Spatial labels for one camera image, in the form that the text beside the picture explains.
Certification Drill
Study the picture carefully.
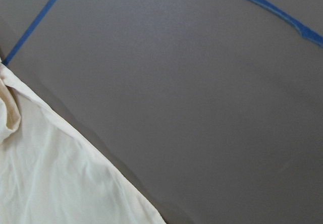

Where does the cream long-sleeve graphic shirt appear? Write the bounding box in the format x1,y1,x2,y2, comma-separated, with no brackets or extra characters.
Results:
1,66,164,223

